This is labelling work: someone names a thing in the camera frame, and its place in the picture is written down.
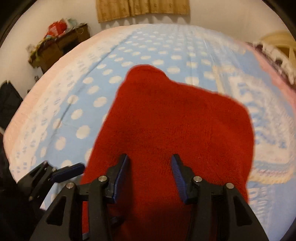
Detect red knitted garment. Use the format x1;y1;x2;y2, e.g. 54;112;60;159
82;65;254;240

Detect blue polka dot bedspread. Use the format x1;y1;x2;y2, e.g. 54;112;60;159
4;24;295;240

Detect black folding chair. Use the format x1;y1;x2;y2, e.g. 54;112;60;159
0;81;23;130

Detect dark wooden desk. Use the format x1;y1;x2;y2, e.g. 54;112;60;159
28;23;90;74

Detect red items on desk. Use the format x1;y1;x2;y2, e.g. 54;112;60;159
46;19;67;37

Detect beige curtain left window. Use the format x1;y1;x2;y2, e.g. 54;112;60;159
96;0;190;23

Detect cream wooden headboard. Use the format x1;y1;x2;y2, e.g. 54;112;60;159
260;31;295;67

